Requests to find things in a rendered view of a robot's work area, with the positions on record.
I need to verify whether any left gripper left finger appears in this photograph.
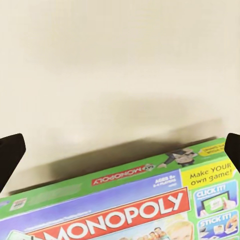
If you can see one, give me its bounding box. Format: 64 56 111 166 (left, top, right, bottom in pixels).
0 133 26 193

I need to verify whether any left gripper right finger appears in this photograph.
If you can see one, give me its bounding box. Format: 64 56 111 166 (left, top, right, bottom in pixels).
224 133 240 173

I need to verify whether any board game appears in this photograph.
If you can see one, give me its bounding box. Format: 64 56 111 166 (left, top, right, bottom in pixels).
0 138 240 240

